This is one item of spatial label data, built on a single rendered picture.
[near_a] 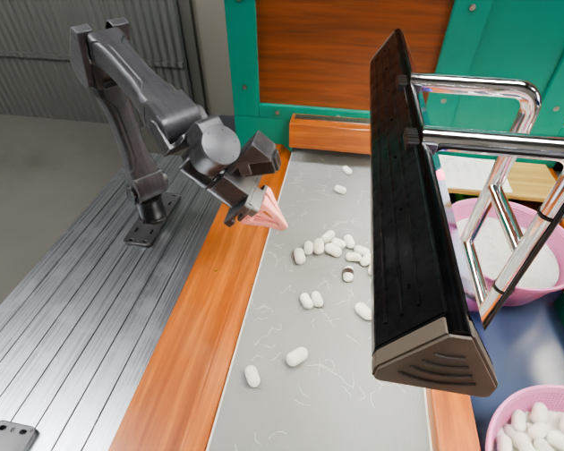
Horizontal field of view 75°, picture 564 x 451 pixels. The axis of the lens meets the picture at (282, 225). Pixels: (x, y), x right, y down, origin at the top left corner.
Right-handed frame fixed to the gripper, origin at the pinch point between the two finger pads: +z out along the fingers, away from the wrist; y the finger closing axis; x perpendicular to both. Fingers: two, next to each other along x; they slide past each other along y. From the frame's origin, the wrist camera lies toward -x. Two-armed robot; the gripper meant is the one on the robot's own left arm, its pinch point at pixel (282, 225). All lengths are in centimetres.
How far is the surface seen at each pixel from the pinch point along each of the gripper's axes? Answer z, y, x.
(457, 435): 27.2, -26.7, -11.3
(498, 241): 41.4, 15.6, -19.7
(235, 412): 5.9, -28.0, 10.1
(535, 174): 48, 38, -31
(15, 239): -55, 59, 159
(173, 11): -66, 180, 69
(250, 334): 5.3, -15.4, 10.6
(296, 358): 10.5, -19.3, 3.6
